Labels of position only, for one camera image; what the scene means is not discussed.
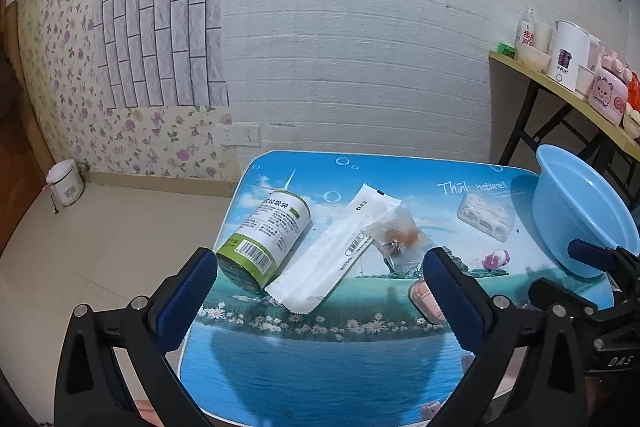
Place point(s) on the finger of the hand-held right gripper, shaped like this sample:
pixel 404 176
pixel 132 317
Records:
pixel 589 253
pixel 560 297

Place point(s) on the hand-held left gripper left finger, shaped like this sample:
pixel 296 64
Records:
pixel 187 302

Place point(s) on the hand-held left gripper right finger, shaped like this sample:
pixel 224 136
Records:
pixel 452 302

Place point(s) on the pink ridged block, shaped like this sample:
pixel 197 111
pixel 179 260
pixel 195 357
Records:
pixel 425 304

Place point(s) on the blue plastic basin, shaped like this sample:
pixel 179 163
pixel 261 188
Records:
pixel 585 212

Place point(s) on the clear plastic bag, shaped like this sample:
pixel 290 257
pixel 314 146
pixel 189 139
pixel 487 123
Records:
pixel 397 242

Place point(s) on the clear plastic case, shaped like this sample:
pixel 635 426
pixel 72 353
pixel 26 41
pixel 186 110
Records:
pixel 487 214

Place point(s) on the green and white can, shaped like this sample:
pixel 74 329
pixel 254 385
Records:
pixel 262 239

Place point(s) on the long white packet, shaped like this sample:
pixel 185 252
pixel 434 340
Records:
pixel 330 252

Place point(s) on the small white container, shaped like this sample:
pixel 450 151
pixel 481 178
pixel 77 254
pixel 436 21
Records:
pixel 632 119

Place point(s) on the pink cartoon container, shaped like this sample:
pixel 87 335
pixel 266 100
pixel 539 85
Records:
pixel 607 94

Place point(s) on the orange container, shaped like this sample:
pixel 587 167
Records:
pixel 634 89

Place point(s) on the wooden folding side table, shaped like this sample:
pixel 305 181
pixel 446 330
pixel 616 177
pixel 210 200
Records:
pixel 555 89

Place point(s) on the white bowl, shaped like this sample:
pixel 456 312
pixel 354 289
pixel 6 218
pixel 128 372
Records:
pixel 532 55

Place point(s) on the small green box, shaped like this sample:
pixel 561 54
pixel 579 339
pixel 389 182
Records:
pixel 507 50

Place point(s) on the stack of white cups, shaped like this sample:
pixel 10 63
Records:
pixel 543 34

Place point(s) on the white bottle with red label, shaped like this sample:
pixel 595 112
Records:
pixel 526 29

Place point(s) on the brown wooden door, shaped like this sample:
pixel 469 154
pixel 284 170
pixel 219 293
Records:
pixel 12 132

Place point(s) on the white wall socket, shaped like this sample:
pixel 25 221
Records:
pixel 241 136

